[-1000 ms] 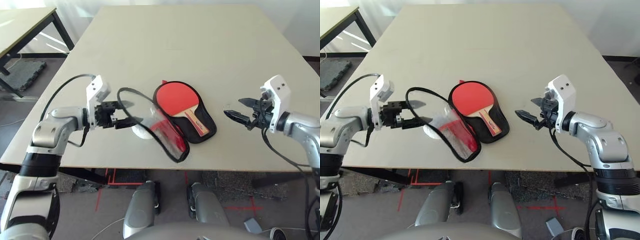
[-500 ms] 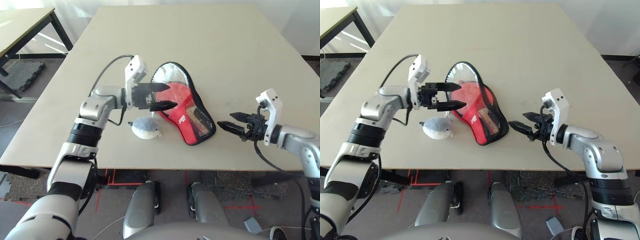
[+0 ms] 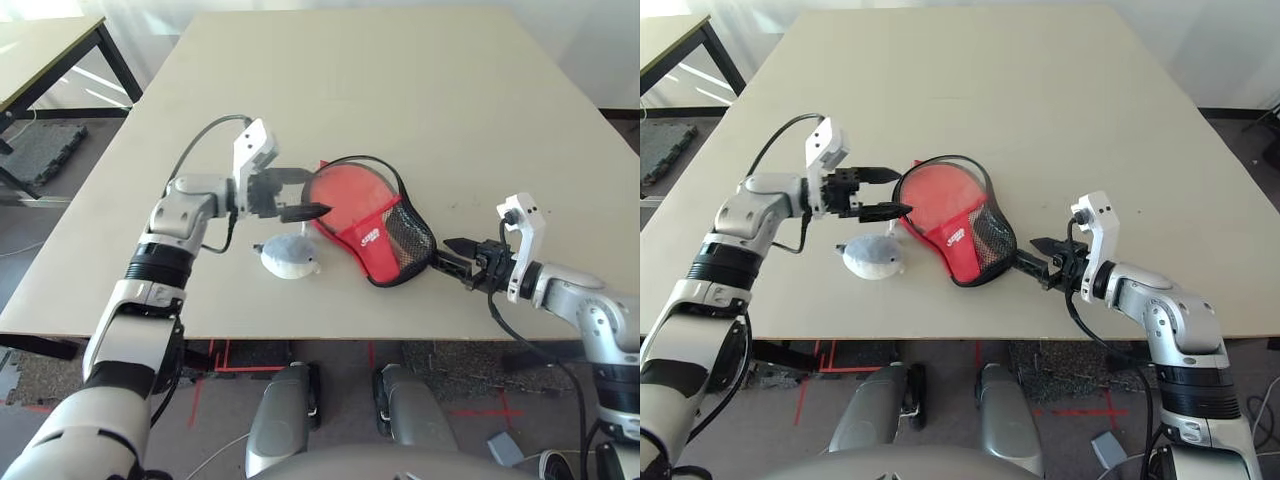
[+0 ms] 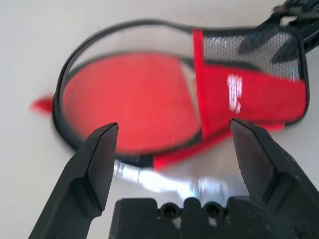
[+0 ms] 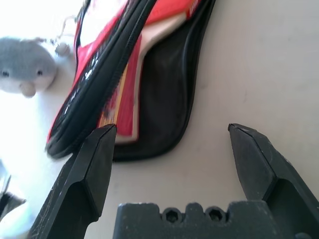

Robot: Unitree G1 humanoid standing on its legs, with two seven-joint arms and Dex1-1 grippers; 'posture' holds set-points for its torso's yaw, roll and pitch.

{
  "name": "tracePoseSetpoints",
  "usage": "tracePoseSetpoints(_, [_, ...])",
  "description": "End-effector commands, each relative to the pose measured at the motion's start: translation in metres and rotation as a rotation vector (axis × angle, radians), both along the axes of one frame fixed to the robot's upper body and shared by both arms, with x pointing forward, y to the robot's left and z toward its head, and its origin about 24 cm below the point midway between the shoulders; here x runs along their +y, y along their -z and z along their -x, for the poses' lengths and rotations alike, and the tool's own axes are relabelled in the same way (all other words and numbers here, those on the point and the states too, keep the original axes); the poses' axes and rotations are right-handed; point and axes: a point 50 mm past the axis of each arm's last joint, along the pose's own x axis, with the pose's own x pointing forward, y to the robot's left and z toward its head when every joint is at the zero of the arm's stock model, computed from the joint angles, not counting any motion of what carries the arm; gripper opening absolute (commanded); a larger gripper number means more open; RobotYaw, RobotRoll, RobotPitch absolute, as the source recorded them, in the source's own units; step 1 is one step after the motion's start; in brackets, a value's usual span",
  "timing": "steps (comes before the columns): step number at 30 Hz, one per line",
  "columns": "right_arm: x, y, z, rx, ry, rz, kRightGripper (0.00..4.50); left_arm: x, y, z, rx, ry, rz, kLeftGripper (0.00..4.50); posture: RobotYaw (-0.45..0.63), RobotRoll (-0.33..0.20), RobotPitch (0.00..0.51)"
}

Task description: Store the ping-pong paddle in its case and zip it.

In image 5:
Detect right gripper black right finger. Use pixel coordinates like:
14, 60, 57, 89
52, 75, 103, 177
228, 123, 319, 239

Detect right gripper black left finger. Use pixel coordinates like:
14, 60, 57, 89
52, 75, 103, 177
28, 123, 118, 239

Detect red ping-pong paddle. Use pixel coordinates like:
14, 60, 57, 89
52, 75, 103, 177
98, 0, 200, 145

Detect red black paddle case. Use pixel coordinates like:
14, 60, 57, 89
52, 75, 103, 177
46, 0, 217, 162

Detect grey plush fish keychain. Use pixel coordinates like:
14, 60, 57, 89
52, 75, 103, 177
0, 14, 75, 98

